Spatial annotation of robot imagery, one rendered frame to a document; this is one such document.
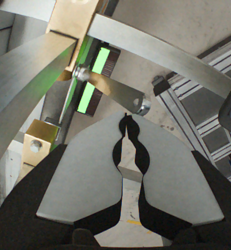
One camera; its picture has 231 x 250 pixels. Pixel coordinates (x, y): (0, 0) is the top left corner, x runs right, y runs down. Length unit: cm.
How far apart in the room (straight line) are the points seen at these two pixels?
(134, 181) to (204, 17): 99
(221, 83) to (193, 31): 90
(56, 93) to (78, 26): 26
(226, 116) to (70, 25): 20
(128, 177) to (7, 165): 55
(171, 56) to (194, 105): 83
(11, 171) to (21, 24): 56
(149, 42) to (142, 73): 93
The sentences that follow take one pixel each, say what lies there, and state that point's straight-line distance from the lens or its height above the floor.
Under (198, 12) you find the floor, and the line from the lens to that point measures 119.
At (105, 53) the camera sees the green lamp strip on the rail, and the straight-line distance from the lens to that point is 43.
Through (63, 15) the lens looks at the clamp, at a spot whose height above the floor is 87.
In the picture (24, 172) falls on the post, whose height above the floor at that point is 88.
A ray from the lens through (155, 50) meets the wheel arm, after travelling 26.
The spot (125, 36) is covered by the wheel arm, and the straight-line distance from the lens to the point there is 26.
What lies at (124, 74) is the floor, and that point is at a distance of 118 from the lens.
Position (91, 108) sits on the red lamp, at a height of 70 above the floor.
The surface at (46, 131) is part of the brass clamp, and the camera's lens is 37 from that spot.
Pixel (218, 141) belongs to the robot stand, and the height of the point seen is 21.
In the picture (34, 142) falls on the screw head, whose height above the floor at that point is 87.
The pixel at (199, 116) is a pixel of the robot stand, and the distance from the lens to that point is 113.
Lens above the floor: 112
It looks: 57 degrees down
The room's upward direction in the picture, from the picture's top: 177 degrees counter-clockwise
